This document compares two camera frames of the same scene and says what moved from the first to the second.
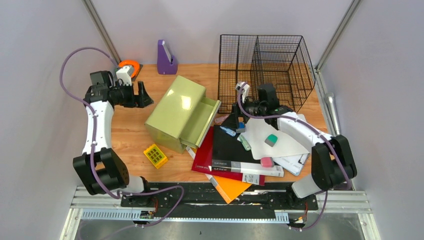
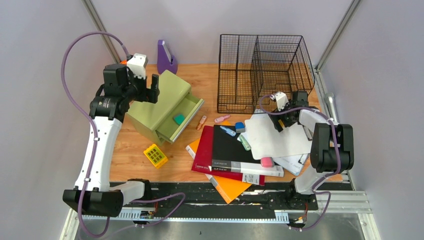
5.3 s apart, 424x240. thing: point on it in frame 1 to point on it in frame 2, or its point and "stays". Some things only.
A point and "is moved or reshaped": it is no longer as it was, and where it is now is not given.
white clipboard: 264,137 stays
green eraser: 271,140 to 179,118
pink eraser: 267,162 stays
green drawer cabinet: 183,117 is moved or reshaped
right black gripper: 232,121 to 275,118
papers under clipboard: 293,164 stays
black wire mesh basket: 284,60 stays
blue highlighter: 228,131 stays
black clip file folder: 229,156 stays
